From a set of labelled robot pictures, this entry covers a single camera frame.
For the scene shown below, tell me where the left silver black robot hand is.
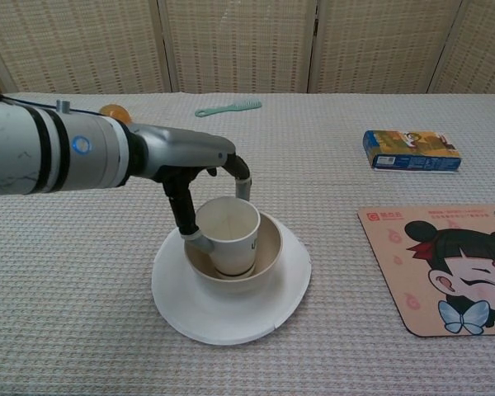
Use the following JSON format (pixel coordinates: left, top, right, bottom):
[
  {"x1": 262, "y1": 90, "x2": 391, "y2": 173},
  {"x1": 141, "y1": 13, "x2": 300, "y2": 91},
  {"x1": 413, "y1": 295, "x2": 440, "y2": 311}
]
[{"x1": 127, "y1": 123, "x2": 255, "y2": 255}]

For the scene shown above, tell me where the cartoon girl mouse pad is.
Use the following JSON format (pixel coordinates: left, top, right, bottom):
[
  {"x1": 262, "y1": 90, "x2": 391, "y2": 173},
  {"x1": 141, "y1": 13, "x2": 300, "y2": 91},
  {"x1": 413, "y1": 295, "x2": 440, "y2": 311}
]
[{"x1": 356, "y1": 203, "x2": 495, "y2": 338}]

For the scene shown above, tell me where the orange fruit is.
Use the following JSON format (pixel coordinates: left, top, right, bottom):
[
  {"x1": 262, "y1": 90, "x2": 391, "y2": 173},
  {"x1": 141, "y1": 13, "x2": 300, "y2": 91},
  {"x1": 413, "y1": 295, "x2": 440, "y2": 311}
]
[{"x1": 98, "y1": 104, "x2": 132, "y2": 125}]

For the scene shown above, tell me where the blue yellow cartoon box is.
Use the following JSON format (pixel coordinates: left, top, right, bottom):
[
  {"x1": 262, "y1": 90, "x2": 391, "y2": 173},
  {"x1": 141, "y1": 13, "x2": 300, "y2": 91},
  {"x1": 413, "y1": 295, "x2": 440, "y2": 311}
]
[{"x1": 362, "y1": 130, "x2": 463, "y2": 173}]

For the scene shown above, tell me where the mint green comb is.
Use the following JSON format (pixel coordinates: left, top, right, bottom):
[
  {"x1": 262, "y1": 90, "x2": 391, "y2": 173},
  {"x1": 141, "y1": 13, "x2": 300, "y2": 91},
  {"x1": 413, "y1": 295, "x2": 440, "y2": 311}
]
[{"x1": 194, "y1": 99, "x2": 263, "y2": 119}]

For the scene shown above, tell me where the white paper plate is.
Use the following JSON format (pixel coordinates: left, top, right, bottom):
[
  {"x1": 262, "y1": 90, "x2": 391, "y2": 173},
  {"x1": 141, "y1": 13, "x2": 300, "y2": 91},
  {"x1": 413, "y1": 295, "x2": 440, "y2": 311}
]
[{"x1": 151, "y1": 208, "x2": 313, "y2": 344}]

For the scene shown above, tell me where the white paper cup blue print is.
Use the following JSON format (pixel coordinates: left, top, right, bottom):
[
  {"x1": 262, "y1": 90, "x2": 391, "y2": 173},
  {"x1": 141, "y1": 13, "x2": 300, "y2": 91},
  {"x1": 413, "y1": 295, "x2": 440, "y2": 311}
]
[{"x1": 195, "y1": 197, "x2": 262, "y2": 278}]

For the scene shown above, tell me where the woven bamboo screen panel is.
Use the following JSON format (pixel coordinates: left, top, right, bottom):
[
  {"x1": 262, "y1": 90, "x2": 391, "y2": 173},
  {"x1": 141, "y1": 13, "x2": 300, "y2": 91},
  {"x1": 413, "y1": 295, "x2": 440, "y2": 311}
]
[
  {"x1": 0, "y1": 0, "x2": 177, "y2": 95},
  {"x1": 427, "y1": 0, "x2": 495, "y2": 95},
  {"x1": 158, "y1": 0, "x2": 321, "y2": 95},
  {"x1": 309, "y1": 0, "x2": 459, "y2": 95}
]

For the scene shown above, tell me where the beige bowl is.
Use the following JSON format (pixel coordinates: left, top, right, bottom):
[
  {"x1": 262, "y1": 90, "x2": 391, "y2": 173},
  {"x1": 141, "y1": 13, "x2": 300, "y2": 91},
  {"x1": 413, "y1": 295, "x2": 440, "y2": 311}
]
[{"x1": 184, "y1": 212, "x2": 284, "y2": 295}]

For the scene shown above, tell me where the beige woven tablecloth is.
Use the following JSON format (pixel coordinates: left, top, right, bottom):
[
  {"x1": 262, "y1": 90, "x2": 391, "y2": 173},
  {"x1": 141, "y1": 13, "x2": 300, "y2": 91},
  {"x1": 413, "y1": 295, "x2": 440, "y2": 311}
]
[{"x1": 0, "y1": 91, "x2": 495, "y2": 396}]

